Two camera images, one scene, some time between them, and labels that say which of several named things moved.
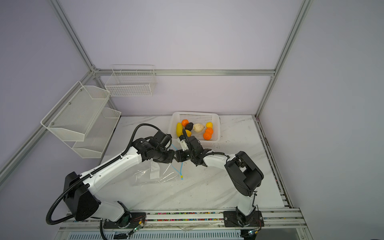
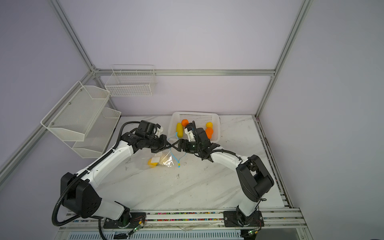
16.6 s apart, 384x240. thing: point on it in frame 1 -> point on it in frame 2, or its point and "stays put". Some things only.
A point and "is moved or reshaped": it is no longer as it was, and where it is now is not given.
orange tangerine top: (185, 122) stays put
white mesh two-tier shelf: (81, 114) stays put
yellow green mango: (179, 129) stays put
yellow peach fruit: (189, 133) is moved or reshaped
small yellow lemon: (209, 125) stays put
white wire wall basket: (131, 80) stays put
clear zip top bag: (155, 172) is moved or reshaped
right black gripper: (179, 156) -> (181, 143)
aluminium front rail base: (286, 224) stays put
